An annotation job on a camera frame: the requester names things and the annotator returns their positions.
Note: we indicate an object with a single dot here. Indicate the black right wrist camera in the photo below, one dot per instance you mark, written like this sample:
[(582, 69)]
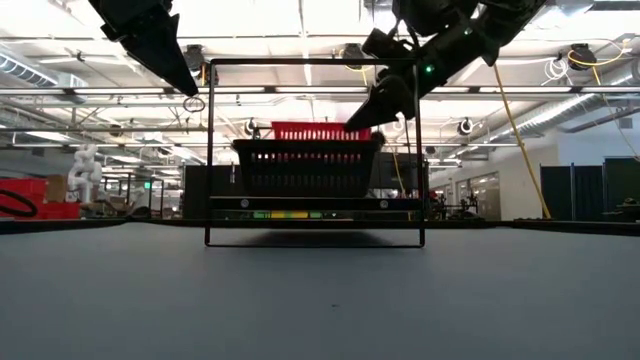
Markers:
[(382, 45)]

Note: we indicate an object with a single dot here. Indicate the black ceiling camera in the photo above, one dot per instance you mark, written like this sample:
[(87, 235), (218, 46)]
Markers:
[(197, 55), (581, 56), (251, 127), (466, 126), (352, 52)]

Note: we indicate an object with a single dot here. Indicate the black computer monitor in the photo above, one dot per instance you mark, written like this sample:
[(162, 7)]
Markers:
[(622, 185)]

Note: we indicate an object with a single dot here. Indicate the long ceiling light rail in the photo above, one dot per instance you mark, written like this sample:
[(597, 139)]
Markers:
[(125, 90)]

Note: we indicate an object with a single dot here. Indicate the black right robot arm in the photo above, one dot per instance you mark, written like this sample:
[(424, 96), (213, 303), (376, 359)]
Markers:
[(510, 10)]

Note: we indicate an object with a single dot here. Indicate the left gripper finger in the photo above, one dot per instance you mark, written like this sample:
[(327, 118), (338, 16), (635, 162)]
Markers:
[(172, 40), (150, 47)]

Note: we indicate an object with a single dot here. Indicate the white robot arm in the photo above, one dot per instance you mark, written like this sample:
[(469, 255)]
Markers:
[(86, 167)]

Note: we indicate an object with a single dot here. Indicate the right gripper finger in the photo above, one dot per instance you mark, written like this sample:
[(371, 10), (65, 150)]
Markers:
[(402, 107), (387, 90)]

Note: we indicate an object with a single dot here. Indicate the round hanging number tag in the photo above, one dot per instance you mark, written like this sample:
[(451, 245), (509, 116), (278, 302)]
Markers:
[(194, 105)]

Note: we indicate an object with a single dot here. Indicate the brown cardboard box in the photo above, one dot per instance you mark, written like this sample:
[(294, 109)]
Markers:
[(56, 189)]

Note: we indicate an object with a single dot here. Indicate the dark room divider panel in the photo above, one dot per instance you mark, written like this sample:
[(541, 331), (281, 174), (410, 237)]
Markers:
[(560, 192)]

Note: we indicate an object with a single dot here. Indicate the black aluminium table frame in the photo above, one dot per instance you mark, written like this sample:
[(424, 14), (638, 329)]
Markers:
[(575, 227)]

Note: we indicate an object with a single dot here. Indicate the black plastic slotted basket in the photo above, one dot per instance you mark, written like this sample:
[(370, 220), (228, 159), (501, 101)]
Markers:
[(305, 187)]

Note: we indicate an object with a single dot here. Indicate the red plastic slotted basket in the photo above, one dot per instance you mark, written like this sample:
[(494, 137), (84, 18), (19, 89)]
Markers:
[(320, 124)]

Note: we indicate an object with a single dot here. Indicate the black metal shelf end frame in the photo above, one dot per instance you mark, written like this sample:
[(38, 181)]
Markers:
[(300, 62)]

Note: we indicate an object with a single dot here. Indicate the red plastic storage bin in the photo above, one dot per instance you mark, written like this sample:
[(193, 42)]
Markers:
[(60, 210)]

